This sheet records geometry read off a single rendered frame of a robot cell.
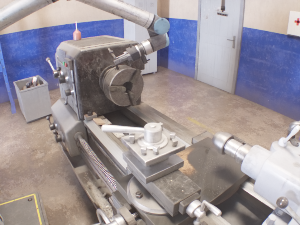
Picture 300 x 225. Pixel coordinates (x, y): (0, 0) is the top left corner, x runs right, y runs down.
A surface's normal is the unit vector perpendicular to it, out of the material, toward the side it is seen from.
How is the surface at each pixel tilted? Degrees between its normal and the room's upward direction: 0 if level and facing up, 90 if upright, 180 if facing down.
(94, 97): 90
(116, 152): 36
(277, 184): 85
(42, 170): 0
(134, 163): 0
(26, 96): 90
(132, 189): 0
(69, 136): 90
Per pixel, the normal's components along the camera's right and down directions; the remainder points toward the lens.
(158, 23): 0.34, 0.46
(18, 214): 0.00, -0.89
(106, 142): -0.47, -0.57
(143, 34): 0.58, 0.37
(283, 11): -0.82, 0.26
